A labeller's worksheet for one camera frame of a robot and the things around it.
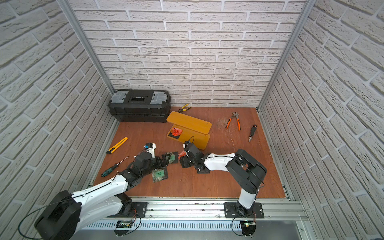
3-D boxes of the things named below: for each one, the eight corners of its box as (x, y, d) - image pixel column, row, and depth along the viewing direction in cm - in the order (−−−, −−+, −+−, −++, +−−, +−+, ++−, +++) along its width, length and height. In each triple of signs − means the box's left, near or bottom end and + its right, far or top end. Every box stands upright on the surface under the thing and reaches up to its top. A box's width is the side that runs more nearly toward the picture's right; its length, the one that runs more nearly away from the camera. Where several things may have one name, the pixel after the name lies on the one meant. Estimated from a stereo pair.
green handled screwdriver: (102, 175, 87) (100, 174, 84) (128, 157, 94) (127, 155, 92) (103, 177, 86) (100, 175, 84) (129, 158, 94) (128, 156, 92)
